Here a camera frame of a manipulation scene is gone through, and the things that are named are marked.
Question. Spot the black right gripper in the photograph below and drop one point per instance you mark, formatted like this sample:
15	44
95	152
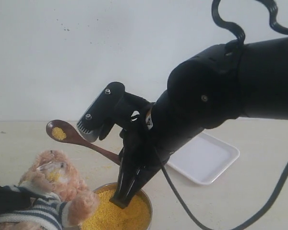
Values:
151	133

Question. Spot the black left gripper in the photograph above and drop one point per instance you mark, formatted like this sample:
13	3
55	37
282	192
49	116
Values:
11	200

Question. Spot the tan teddy bear striped sweater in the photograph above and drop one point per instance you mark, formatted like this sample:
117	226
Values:
60	198

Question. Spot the dark brown wooden spoon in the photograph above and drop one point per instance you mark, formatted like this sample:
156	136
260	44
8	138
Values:
64	132

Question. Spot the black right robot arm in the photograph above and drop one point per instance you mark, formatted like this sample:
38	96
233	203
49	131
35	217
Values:
222	82

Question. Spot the round metal bowl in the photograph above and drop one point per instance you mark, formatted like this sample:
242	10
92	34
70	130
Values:
150	203

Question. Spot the yellow millet grains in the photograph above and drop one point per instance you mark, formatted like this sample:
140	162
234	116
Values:
105	215

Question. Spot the white rectangular plastic tray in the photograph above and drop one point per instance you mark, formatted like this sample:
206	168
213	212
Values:
203	159

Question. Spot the black wrist camera on right gripper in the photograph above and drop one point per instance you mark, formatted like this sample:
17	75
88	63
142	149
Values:
114	106

